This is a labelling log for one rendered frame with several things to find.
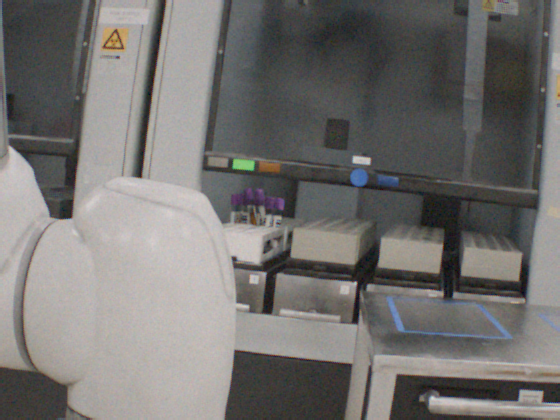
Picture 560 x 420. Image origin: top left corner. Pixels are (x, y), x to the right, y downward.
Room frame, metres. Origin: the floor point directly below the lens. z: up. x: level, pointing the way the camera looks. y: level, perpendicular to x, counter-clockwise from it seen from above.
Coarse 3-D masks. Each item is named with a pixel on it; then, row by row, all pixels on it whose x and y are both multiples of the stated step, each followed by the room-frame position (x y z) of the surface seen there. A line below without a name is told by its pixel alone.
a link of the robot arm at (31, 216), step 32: (0, 0) 1.01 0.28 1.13; (0, 32) 1.02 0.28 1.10; (0, 64) 1.03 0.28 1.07; (0, 96) 1.03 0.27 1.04; (0, 128) 1.04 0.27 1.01; (0, 160) 1.05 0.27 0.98; (0, 192) 1.03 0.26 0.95; (32, 192) 1.08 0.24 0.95; (0, 224) 1.03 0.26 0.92; (32, 224) 1.07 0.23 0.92; (0, 256) 1.03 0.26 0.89; (0, 288) 1.03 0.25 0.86; (0, 320) 1.03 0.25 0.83; (0, 352) 1.05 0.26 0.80
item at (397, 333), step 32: (384, 320) 1.47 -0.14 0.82; (416, 320) 1.49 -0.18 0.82; (448, 320) 1.52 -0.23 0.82; (480, 320) 1.54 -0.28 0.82; (512, 320) 1.56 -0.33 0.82; (544, 320) 1.59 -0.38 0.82; (384, 352) 1.22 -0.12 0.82; (416, 352) 1.23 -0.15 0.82; (448, 352) 1.24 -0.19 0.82; (480, 352) 1.26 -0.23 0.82; (512, 352) 1.27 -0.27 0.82; (544, 352) 1.28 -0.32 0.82; (352, 384) 1.77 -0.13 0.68; (384, 384) 1.20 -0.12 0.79; (352, 416) 1.77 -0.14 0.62; (384, 416) 1.20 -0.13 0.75; (512, 416) 1.16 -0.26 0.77; (544, 416) 1.16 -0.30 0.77
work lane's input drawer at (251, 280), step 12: (288, 252) 2.39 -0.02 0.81; (240, 264) 2.05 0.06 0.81; (252, 264) 2.05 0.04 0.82; (264, 264) 2.09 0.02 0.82; (276, 264) 2.23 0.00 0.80; (240, 276) 2.05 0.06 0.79; (252, 276) 2.04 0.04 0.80; (264, 276) 2.04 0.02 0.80; (240, 288) 2.05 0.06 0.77; (252, 288) 2.04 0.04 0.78; (264, 288) 2.04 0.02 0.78; (240, 300) 2.05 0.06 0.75; (252, 300) 2.04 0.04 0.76
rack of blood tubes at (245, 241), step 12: (228, 228) 2.16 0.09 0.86; (240, 228) 2.19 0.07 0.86; (252, 228) 2.22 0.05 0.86; (264, 228) 2.26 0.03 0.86; (276, 228) 2.29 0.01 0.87; (228, 240) 2.09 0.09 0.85; (240, 240) 2.08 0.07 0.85; (252, 240) 2.08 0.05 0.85; (264, 240) 2.11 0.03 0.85; (240, 252) 2.08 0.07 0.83; (252, 252) 2.08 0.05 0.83; (276, 252) 2.28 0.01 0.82
